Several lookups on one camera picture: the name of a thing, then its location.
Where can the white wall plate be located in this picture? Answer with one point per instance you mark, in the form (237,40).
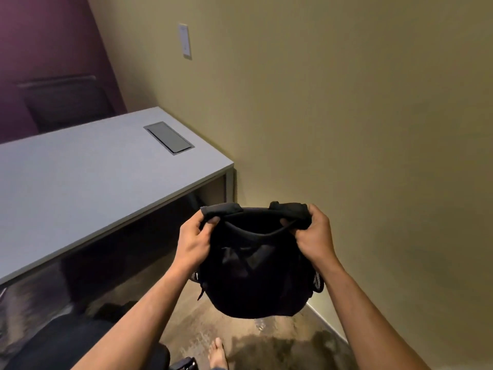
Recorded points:
(185,40)

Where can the person's right hand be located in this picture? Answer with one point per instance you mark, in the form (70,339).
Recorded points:
(316,238)

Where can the black office chair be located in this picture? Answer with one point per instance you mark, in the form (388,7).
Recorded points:
(57,346)

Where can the black mesh-back chair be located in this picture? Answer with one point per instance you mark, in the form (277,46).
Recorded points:
(65,104)

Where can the grey table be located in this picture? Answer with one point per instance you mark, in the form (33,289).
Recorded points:
(84,181)

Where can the person's left forearm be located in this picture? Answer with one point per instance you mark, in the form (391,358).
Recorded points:
(142,327)

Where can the black backpack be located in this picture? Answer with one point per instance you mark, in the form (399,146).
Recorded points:
(254,281)

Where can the person's left hand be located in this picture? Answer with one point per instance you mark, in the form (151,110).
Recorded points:
(192,246)

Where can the person's left foot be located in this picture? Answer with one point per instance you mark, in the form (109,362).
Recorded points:
(218,356)

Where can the person's right forearm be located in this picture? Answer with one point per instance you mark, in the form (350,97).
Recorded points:
(366,327)

